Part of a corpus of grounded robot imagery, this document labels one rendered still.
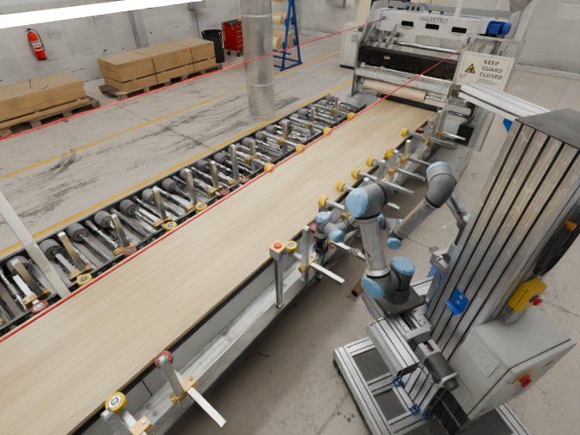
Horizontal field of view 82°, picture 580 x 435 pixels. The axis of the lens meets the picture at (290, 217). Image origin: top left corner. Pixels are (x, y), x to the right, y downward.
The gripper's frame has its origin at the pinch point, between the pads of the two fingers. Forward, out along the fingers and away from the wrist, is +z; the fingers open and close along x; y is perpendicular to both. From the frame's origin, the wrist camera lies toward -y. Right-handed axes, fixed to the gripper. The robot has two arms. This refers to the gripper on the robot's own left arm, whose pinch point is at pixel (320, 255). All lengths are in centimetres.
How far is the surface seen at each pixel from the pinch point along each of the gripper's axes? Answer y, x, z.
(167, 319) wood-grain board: 68, -67, 4
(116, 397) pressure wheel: 109, -65, 3
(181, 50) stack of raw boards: -523, -442, 30
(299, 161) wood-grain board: -112, -49, 4
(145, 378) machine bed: 95, -64, 14
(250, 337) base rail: 53, -26, 24
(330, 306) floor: -32, 7, 94
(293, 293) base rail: 15.2, -12.5, 23.7
